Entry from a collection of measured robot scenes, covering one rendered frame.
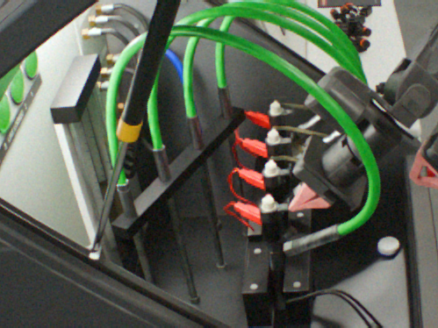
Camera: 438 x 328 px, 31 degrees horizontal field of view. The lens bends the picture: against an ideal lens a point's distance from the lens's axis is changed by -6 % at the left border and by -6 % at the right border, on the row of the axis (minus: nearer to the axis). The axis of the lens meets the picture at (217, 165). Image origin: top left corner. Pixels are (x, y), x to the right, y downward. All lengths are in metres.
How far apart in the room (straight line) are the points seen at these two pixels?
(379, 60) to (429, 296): 0.66
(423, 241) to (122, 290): 0.63
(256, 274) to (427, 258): 0.27
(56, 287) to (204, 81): 0.68
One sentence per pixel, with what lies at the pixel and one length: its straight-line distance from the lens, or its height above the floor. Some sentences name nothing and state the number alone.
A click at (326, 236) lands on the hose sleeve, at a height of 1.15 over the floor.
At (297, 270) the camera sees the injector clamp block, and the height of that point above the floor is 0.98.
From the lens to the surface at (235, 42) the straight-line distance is 0.90.
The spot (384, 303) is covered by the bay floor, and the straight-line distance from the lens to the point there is 1.37.
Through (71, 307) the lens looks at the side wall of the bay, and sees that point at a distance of 0.83.
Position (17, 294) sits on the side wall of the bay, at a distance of 0.84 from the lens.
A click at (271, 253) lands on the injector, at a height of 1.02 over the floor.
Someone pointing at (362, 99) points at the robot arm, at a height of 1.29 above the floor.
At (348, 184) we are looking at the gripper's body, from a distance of 1.07.
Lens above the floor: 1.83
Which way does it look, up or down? 36 degrees down
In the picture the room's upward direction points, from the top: 10 degrees counter-clockwise
